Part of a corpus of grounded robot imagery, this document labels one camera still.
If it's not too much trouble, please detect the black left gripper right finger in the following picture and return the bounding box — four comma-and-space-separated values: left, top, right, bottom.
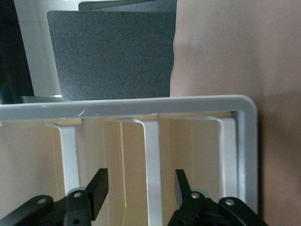
168, 169, 269, 226

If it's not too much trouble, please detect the dark grey floor mat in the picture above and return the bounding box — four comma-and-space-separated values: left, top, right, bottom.
47, 0, 177, 101

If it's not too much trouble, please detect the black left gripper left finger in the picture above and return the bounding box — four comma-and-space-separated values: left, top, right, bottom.
0, 168, 109, 226

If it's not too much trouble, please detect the white beige drawer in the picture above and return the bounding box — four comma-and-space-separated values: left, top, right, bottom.
58, 117, 144, 226
0, 117, 61, 226
142, 116, 222, 226

